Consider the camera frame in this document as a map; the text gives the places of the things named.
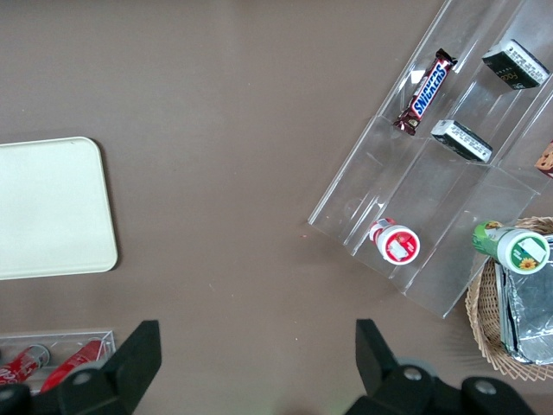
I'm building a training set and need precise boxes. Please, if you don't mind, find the light tan wicker basket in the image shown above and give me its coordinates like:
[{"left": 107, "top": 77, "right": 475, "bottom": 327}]
[{"left": 464, "top": 215, "right": 553, "bottom": 380}]

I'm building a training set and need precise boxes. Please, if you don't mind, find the silver foil package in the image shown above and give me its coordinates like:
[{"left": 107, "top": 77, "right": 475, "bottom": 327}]
[{"left": 494, "top": 235, "right": 553, "bottom": 367}]

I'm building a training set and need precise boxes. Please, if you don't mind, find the brown snack packet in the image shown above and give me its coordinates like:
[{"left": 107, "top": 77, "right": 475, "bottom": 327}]
[{"left": 534, "top": 138, "right": 553, "bottom": 181}]

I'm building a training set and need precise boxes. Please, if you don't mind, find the cream rectangular plastic tray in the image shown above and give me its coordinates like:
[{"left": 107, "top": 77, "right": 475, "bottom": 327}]
[{"left": 0, "top": 137, "right": 119, "bottom": 281}]

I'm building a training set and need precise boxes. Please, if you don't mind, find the red Coca-Cola bottle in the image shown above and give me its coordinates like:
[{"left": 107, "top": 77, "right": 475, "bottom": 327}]
[
  {"left": 40, "top": 340, "right": 105, "bottom": 393},
  {"left": 0, "top": 344, "right": 52, "bottom": 390}
]

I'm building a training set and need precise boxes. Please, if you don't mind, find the red capped yoghurt bottle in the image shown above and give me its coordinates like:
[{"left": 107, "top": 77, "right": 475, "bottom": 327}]
[{"left": 369, "top": 218, "right": 422, "bottom": 265}]

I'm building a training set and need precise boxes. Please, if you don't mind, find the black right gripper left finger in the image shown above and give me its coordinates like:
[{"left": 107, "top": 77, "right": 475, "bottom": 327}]
[{"left": 0, "top": 319, "right": 163, "bottom": 415}]

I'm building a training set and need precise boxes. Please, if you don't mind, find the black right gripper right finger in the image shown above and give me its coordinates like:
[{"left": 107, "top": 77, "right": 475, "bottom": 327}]
[{"left": 345, "top": 318, "right": 537, "bottom": 415}]

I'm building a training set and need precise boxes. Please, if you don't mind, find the light blue object corner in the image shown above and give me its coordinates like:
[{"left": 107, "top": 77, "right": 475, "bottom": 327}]
[{"left": 307, "top": 0, "right": 553, "bottom": 320}]

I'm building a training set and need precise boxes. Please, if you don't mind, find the Snickers chocolate bar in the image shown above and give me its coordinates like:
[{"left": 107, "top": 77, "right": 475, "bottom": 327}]
[{"left": 391, "top": 48, "right": 458, "bottom": 136}]

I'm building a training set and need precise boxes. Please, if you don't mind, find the green capped drink bottle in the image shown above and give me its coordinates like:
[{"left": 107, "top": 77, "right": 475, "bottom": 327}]
[{"left": 472, "top": 220, "right": 551, "bottom": 274}]

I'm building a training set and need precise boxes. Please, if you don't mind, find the clear acrylic bottle rack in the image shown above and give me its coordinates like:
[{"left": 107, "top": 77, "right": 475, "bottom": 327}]
[{"left": 0, "top": 329, "right": 117, "bottom": 394}]

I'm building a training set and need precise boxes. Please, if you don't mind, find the black box with white label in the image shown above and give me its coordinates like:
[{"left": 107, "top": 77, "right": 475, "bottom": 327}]
[
  {"left": 430, "top": 119, "right": 493, "bottom": 163},
  {"left": 481, "top": 38, "right": 552, "bottom": 91}
]

